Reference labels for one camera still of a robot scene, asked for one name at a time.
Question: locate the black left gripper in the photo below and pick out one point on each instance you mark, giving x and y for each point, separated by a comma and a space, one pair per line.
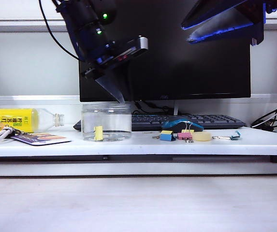
104, 66

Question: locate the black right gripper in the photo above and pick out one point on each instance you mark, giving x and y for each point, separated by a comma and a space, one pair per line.
256, 14

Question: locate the round transparent plastic jar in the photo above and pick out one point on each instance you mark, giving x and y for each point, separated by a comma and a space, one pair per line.
114, 116

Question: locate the yellow binder clip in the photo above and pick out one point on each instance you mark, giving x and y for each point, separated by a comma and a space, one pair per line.
166, 132
98, 133
188, 131

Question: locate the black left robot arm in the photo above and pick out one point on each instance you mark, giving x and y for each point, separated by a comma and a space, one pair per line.
85, 19

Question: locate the black computer monitor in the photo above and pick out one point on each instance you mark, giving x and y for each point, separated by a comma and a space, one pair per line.
189, 67

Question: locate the white desk riser board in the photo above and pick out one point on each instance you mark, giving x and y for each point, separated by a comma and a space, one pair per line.
128, 147

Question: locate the blue binder clip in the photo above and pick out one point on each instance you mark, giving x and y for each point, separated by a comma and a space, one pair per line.
165, 137

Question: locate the black and blue mouse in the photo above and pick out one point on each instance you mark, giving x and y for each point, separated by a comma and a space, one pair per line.
177, 126

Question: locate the pink binder clip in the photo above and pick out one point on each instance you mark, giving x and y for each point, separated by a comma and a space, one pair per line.
183, 136

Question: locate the purple orange card tag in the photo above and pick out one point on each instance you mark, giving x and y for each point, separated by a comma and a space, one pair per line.
44, 139

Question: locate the beige plastic jar lid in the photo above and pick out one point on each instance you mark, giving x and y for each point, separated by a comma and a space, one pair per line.
201, 137

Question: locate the black computer keyboard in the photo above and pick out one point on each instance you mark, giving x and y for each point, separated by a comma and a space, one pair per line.
215, 122

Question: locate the plastic bottle yellow label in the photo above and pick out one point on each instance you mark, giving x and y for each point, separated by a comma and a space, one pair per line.
12, 118

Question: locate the teal binder clip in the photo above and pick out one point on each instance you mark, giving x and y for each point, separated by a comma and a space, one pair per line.
236, 137

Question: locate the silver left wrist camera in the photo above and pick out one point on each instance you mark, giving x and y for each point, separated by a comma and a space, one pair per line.
133, 47

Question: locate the grey aluminium partition frame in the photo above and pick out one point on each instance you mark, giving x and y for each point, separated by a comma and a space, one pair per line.
273, 24

